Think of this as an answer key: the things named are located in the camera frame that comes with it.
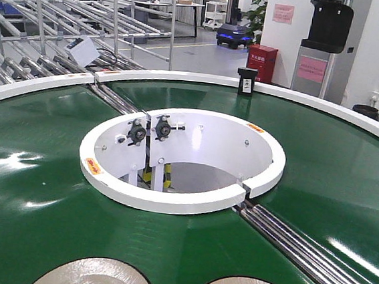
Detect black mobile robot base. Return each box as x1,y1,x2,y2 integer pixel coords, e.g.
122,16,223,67
217,0,252,49

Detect black sensor box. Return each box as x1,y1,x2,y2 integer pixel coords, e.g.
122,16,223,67
237,67,258,96

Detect steel conveyor rollers far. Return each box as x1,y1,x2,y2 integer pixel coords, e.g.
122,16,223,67
89,83,141,115

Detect steel conveyor rollers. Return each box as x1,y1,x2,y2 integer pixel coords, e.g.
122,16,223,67
233,200,373,284
89,83,141,115

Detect red fire cabinet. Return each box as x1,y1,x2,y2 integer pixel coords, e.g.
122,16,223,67
247,44,278,84

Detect white control box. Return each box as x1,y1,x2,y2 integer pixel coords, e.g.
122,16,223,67
64,35,100,67

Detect green plant background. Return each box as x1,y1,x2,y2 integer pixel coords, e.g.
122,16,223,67
245,0,268,45

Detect dark waste bin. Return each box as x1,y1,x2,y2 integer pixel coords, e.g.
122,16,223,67
352,104,378,120

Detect metal roller rack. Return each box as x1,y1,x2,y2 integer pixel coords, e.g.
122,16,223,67
0,0,177,86

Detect white outer conveyor rim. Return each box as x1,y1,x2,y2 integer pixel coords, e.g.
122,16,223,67
0,70,379,137

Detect steel conveyor rollers near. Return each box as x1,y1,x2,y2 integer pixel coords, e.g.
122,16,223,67
233,200,373,284

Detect white inner conveyor ring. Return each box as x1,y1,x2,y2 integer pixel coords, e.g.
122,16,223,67
74,98,291,225

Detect black wall dispenser stand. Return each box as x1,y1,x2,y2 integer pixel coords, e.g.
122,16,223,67
289,0,356,102

